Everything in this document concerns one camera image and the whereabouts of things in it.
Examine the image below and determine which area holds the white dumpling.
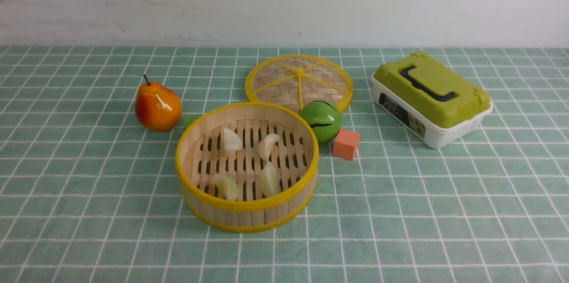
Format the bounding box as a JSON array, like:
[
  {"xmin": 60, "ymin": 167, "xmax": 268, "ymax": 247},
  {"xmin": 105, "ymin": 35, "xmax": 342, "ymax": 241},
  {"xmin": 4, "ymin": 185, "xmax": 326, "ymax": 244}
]
[
  {"xmin": 221, "ymin": 128, "xmax": 243, "ymax": 157},
  {"xmin": 257, "ymin": 133, "xmax": 280, "ymax": 161}
]

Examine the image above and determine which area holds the yellowish dumpling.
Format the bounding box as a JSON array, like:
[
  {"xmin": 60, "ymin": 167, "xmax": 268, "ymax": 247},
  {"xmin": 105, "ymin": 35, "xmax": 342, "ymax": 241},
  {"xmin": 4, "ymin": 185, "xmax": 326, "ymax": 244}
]
[
  {"xmin": 259, "ymin": 161, "xmax": 282, "ymax": 198},
  {"xmin": 209, "ymin": 173, "xmax": 238, "ymax": 201}
]

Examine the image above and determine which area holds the woven bamboo steamer lid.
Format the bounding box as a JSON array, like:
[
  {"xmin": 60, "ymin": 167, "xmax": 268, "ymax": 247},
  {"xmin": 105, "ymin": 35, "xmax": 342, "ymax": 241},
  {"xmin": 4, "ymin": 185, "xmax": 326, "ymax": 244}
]
[{"xmin": 244, "ymin": 54, "xmax": 354, "ymax": 113}]

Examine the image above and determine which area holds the bamboo steamer tray yellow rim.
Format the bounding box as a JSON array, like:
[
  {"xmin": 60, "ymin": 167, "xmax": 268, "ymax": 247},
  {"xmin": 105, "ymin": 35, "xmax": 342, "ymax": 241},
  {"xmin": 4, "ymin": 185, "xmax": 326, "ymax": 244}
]
[{"xmin": 175, "ymin": 102, "xmax": 319, "ymax": 233}]

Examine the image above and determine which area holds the green round ball toy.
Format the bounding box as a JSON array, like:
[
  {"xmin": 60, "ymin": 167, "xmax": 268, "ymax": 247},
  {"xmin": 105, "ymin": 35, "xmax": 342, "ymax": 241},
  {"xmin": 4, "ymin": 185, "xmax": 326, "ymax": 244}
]
[{"xmin": 300, "ymin": 100, "xmax": 342, "ymax": 143}]

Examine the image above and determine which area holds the green cube block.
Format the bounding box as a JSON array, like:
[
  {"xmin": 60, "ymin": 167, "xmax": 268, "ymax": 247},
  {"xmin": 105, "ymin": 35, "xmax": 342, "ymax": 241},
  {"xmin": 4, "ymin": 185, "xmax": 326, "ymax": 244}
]
[{"xmin": 184, "ymin": 114, "xmax": 202, "ymax": 129}]

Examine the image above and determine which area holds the orange red pear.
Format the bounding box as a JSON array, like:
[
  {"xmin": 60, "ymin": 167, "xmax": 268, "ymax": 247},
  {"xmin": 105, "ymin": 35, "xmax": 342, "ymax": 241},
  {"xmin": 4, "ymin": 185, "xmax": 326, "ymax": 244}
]
[{"xmin": 135, "ymin": 74, "xmax": 182, "ymax": 132}]

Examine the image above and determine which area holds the green lid white storage box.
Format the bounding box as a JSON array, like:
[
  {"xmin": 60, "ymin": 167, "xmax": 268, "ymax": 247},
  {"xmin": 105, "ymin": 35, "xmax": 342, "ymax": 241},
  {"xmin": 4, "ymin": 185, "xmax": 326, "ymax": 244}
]
[{"xmin": 370, "ymin": 52, "xmax": 493, "ymax": 149}]

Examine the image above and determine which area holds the green checkered tablecloth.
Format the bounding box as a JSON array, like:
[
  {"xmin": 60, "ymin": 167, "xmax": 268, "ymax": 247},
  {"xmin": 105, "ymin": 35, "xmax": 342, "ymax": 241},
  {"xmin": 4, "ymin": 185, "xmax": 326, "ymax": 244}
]
[{"xmin": 0, "ymin": 46, "xmax": 569, "ymax": 283}]

